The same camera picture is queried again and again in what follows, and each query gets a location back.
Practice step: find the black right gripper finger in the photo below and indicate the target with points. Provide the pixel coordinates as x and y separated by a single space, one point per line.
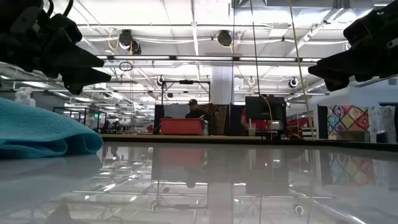
337 83
335 67

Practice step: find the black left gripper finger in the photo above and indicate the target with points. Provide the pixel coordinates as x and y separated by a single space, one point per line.
84 81
77 59

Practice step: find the teal microfibre towel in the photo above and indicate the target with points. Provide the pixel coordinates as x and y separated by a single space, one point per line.
37 130

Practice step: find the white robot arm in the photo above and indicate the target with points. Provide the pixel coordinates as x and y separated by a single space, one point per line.
24 95

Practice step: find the colourful patchwork quilt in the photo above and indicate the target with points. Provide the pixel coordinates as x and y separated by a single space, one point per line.
348 118

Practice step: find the white patterned curtain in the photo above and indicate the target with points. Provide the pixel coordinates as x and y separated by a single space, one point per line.
382 123

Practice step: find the black monitor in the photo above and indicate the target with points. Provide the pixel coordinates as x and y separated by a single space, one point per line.
258 109

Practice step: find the black upright panel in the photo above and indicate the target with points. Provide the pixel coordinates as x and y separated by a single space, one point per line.
158 119

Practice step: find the clear plastic cup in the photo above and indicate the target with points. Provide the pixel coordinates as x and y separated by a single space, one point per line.
251 130

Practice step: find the red plastic bin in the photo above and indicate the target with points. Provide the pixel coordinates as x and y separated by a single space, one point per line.
182 127

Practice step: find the white pillar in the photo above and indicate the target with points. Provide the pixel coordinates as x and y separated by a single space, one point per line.
221 84

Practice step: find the person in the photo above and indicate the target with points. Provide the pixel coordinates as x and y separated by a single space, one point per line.
196 113

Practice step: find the long ceiling light bar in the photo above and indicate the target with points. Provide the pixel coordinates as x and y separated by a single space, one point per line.
202 58

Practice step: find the brown patterned panel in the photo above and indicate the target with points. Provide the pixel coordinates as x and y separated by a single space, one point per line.
219 119

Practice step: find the black open rack frame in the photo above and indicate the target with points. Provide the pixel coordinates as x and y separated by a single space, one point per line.
79 116

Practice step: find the black frame stand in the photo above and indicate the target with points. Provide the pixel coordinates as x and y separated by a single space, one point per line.
186 82

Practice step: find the black table frame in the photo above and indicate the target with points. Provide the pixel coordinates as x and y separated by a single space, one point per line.
217 141

